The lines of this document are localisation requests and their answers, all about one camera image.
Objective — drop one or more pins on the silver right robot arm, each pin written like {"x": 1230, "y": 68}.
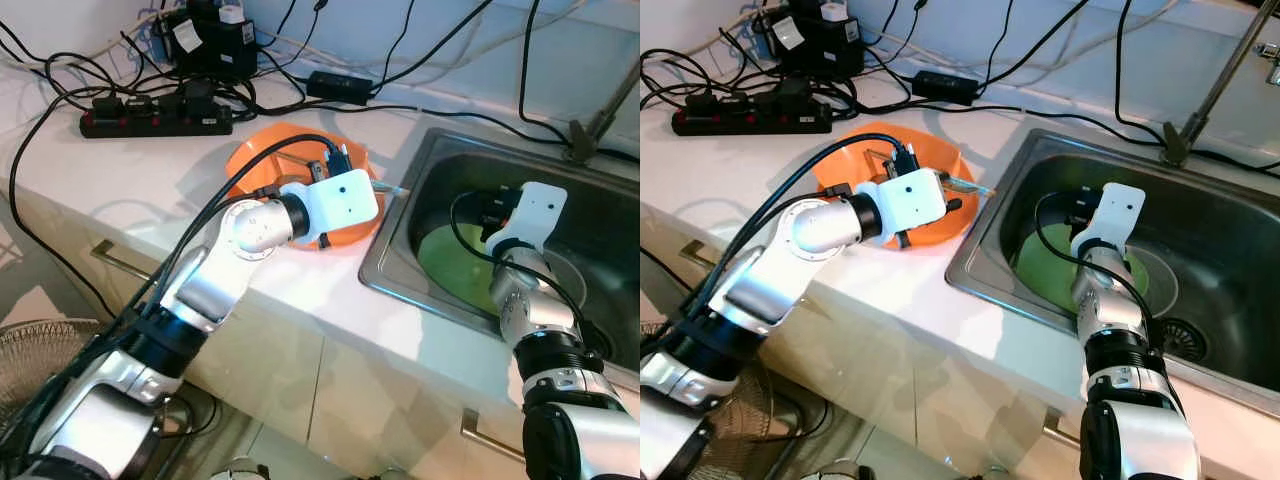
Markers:
{"x": 1110, "y": 310}
{"x": 540, "y": 310}

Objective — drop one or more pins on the black power adapter brick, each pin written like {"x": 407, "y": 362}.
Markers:
{"x": 945, "y": 87}
{"x": 340, "y": 87}

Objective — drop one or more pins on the grey plate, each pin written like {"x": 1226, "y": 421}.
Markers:
{"x": 580, "y": 275}
{"x": 1168, "y": 280}

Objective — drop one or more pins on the dark metal faucet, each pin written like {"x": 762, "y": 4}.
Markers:
{"x": 1178, "y": 145}
{"x": 582, "y": 145}

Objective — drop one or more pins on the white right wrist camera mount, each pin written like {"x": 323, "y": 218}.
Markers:
{"x": 540, "y": 210}
{"x": 1120, "y": 210}

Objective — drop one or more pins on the orange plate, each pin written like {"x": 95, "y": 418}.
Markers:
{"x": 830, "y": 172}
{"x": 240, "y": 165}

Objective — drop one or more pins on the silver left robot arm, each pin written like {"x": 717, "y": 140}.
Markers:
{"x": 215, "y": 280}
{"x": 790, "y": 280}

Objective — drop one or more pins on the black power strip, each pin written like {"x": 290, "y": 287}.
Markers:
{"x": 750, "y": 122}
{"x": 150, "y": 125}

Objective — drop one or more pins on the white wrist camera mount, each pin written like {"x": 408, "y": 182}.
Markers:
{"x": 915, "y": 200}
{"x": 1120, "y": 210}
{"x": 345, "y": 205}
{"x": 540, "y": 210}

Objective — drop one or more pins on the green plate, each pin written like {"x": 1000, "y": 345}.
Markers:
{"x": 450, "y": 265}
{"x": 1045, "y": 265}

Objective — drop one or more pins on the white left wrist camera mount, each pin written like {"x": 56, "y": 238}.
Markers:
{"x": 915, "y": 200}
{"x": 345, "y": 205}

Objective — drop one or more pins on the black charger box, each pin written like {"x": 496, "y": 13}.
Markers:
{"x": 215, "y": 50}
{"x": 820, "y": 50}

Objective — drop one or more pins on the stainless steel sink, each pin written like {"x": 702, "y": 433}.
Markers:
{"x": 1220, "y": 220}
{"x": 600, "y": 210}

